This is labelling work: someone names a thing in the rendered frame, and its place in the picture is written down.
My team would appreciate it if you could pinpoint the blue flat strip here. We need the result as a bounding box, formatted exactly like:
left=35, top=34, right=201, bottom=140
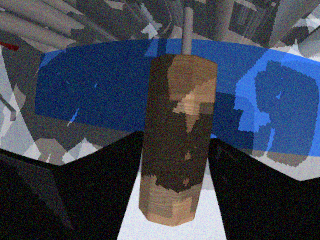
left=35, top=39, right=320, bottom=157

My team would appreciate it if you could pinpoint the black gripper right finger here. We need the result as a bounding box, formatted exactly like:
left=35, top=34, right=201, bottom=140
left=208, top=137, right=320, bottom=240

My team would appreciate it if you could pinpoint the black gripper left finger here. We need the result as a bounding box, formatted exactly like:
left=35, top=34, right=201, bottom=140
left=0, top=131, right=144, bottom=240

